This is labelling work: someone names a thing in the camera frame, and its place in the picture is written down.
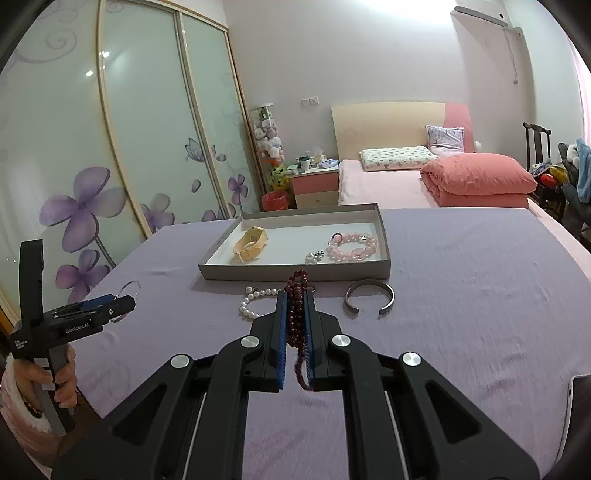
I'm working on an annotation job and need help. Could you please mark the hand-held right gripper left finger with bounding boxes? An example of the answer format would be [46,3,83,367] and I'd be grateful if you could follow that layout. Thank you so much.
[51,291,289,480]

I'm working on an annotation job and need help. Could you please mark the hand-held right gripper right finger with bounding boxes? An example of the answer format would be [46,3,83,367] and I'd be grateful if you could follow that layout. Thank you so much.
[302,291,542,480]

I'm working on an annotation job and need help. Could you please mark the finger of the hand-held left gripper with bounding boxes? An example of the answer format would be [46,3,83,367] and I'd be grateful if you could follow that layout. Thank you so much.
[82,295,137,325]
[55,294,117,317]

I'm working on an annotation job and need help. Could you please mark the thin silver bangle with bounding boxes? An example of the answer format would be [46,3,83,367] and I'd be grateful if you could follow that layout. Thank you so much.
[111,280,142,305]

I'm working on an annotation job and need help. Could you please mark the dark red bead bracelet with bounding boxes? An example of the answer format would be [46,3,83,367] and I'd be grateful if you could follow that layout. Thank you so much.
[283,270,317,392]

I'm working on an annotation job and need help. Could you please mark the cream wrist watch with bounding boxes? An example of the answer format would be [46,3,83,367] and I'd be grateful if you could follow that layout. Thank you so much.
[232,226,270,263]

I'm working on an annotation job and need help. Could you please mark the pink bead bracelet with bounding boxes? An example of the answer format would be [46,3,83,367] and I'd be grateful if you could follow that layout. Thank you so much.
[325,232,379,263]

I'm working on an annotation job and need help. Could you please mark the grey cardboard tray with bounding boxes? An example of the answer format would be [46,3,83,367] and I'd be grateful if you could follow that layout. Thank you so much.
[198,204,392,281]

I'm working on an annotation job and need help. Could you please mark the person's left forearm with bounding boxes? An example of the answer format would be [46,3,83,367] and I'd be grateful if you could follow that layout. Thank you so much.
[0,357,58,480]

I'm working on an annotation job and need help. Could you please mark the person's left hand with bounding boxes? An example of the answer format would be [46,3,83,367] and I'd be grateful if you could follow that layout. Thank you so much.
[17,346,79,409]

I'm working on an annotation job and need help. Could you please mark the wide silver cuff bangle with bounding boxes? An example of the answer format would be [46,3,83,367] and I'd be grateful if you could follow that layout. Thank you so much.
[344,278,396,318]

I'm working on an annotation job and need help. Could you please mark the red waste bin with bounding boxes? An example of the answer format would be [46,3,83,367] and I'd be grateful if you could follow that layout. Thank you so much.
[261,191,292,212]

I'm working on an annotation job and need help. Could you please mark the pink and cream nightstand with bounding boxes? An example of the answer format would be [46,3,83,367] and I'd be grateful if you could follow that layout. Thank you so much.
[288,166,343,209]

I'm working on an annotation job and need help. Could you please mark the purple bed sheet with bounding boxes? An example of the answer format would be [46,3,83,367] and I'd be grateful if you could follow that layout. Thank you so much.
[60,208,591,480]

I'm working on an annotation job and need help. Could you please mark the bed with pink sheet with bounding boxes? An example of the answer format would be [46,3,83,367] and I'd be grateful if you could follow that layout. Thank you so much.
[338,158,591,256]

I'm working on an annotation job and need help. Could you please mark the flower print sliding wardrobe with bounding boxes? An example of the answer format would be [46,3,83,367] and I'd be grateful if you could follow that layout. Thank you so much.
[0,0,260,352]

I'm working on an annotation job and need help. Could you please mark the clear tube of plush toys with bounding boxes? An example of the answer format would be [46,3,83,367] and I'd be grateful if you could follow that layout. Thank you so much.
[249,102,290,191]

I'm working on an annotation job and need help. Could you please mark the white patterned pillow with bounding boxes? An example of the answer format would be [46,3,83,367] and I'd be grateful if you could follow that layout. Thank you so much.
[359,145,439,173]

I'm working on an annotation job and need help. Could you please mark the cream and pink headboard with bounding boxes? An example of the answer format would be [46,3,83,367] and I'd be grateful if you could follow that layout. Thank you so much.
[331,102,479,162]

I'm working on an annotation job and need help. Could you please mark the folded pink duvet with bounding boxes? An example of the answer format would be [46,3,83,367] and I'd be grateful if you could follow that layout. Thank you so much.
[419,152,539,209]

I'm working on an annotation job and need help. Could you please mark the purple flower pillow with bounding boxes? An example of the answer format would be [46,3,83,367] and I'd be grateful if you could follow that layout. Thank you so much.
[424,124,465,153]

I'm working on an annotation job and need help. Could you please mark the colourful toys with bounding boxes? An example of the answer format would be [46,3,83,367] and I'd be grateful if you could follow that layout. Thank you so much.
[531,161,569,188]

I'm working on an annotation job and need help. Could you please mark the dark wooden chair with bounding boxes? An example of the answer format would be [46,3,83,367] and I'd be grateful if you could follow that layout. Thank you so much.
[523,122,567,223]

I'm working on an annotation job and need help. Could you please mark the grey white plush toy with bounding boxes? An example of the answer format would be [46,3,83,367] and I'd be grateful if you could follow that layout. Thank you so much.
[558,142,581,185]

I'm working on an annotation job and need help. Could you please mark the blue fleece garment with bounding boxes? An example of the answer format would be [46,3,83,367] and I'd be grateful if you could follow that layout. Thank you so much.
[575,138,591,204]

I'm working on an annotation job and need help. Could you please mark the white air conditioner pipe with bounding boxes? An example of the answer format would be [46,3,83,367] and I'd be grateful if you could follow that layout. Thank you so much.
[503,25,527,86]

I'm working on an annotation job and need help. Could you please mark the white pearl bracelet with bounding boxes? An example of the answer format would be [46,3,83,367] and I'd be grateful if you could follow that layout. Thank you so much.
[239,286,280,320]

